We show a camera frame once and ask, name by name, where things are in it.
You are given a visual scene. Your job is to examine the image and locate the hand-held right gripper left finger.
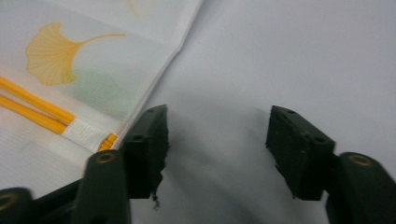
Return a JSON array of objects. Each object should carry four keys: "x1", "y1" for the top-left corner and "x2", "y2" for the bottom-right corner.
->
[{"x1": 120, "y1": 104, "x2": 171, "y2": 211}]

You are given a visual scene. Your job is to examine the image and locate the white leaf-print mesh laundry bag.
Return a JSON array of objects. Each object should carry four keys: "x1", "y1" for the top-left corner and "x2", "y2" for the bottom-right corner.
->
[{"x1": 0, "y1": 0, "x2": 205, "y2": 200}]

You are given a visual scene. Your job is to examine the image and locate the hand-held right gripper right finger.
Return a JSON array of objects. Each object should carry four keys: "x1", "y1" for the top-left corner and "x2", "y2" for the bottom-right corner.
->
[{"x1": 265, "y1": 105, "x2": 339, "y2": 202}]

